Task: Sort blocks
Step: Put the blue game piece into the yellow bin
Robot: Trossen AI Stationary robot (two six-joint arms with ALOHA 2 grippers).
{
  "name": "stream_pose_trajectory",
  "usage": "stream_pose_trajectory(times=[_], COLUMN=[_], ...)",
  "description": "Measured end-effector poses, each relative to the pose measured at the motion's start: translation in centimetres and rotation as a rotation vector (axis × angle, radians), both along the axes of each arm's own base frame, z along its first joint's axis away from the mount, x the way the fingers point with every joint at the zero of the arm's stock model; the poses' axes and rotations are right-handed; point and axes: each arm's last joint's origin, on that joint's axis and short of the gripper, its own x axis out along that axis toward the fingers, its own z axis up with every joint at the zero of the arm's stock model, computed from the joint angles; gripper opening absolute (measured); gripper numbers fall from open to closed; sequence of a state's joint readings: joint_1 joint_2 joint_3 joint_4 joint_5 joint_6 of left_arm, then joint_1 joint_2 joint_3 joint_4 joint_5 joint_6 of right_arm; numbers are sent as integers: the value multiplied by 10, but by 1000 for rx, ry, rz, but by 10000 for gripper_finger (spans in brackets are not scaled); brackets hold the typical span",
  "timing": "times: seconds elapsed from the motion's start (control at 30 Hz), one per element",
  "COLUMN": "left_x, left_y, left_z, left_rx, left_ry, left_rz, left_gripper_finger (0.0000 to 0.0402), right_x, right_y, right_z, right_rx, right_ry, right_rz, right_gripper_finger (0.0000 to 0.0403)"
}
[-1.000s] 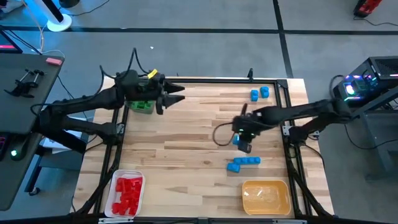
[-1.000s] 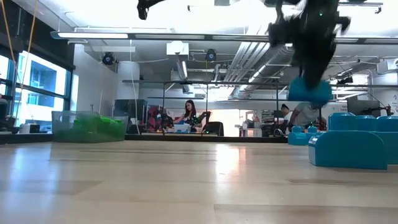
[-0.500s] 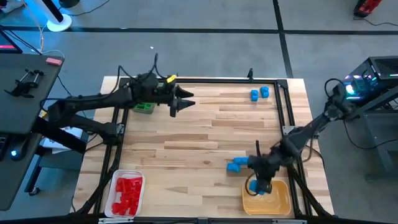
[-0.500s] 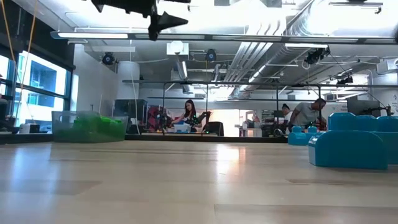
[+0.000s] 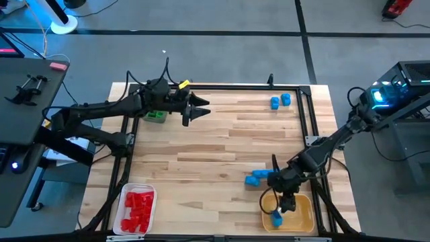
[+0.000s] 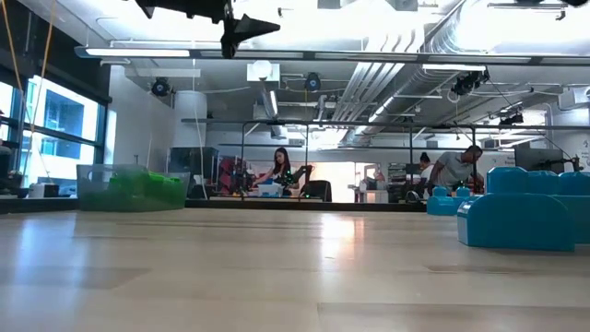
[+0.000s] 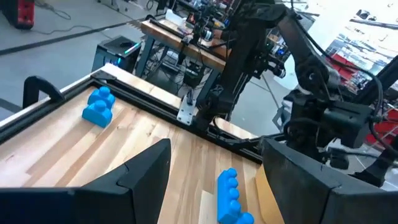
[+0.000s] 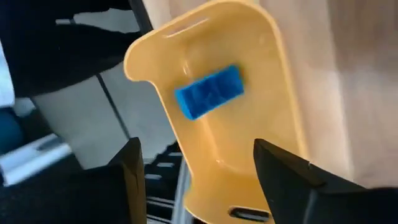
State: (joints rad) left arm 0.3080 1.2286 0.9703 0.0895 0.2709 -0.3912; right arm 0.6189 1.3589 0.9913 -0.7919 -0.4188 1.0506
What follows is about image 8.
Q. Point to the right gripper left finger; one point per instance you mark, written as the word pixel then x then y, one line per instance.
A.
pixel 124 193

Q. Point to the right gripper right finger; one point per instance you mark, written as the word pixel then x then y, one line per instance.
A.
pixel 311 196

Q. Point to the blue toy block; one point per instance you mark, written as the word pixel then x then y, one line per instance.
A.
pixel 208 91

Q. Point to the yellow plastic bin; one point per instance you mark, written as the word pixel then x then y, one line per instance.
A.
pixel 248 93

